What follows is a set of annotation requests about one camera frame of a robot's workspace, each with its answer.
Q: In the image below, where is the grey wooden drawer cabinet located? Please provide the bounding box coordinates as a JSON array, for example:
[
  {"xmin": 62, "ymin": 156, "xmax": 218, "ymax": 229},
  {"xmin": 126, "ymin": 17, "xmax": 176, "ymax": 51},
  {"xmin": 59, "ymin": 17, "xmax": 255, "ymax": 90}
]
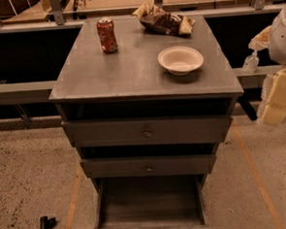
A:
[{"xmin": 43, "ymin": 9, "xmax": 250, "ymax": 194}]

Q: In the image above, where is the black post on floor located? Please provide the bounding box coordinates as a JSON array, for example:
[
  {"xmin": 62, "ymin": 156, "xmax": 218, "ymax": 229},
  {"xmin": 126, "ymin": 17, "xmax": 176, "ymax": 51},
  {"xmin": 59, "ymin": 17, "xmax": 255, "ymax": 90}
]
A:
[{"xmin": 40, "ymin": 215, "xmax": 56, "ymax": 229}]

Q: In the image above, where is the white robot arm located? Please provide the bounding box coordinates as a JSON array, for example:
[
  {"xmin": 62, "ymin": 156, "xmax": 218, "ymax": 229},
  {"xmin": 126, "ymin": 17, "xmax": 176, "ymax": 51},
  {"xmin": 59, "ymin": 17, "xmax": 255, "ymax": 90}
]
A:
[{"xmin": 248, "ymin": 4, "xmax": 286, "ymax": 126}]

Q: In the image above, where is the red coke can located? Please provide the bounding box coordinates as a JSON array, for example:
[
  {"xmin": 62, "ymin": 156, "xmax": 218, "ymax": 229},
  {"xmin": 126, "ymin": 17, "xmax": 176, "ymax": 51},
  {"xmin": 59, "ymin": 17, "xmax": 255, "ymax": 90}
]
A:
[{"xmin": 97, "ymin": 16, "xmax": 117, "ymax": 53}]

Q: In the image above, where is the white paper bowl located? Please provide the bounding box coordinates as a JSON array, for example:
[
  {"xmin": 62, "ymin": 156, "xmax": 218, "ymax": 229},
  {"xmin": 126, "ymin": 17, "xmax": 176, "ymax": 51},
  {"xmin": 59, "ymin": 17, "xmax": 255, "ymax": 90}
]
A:
[{"xmin": 158, "ymin": 46, "xmax": 204, "ymax": 76}]

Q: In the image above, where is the grey metal railing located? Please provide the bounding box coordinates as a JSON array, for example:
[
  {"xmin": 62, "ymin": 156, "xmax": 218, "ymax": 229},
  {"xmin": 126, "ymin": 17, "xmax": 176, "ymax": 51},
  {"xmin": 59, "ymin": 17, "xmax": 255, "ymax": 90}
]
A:
[{"xmin": 0, "ymin": 0, "xmax": 284, "ymax": 105}]

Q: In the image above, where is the grey top drawer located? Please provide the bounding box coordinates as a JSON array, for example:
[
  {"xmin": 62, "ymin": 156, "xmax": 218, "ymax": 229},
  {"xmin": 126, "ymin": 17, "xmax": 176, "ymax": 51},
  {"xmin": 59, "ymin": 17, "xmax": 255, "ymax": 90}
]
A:
[{"xmin": 62, "ymin": 115, "xmax": 232, "ymax": 147}]

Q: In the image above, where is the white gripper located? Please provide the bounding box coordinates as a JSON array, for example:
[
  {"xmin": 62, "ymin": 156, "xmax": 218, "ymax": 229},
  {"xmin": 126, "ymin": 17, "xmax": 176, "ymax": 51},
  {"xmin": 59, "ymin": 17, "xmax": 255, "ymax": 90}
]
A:
[{"xmin": 248, "ymin": 26, "xmax": 286, "ymax": 126}]

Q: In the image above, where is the clear sanitizer pump bottle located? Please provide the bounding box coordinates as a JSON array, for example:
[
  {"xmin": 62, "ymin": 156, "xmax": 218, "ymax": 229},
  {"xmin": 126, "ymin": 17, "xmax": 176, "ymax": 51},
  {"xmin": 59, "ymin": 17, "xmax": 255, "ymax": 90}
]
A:
[{"xmin": 242, "ymin": 51, "xmax": 259, "ymax": 74}]

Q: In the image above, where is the grey middle drawer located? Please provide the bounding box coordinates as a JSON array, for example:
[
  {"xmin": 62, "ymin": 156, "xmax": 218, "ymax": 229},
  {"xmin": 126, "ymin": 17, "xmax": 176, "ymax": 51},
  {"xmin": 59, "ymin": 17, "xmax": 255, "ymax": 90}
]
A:
[{"xmin": 80, "ymin": 154, "xmax": 216, "ymax": 179}]

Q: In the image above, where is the brown chip bag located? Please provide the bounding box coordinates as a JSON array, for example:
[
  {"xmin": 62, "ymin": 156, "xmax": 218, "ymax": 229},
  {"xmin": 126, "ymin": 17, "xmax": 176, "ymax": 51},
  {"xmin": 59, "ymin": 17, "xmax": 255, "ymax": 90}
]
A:
[{"xmin": 132, "ymin": 2, "xmax": 196, "ymax": 36}]

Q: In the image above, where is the grey open bottom drawer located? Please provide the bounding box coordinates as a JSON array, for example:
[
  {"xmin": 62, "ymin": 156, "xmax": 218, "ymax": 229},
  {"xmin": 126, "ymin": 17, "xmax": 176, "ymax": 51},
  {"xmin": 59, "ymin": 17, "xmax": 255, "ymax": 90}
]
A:
[{"xmin": 94, "ymin": 175, "xmax": 216, "ymax": 229}]

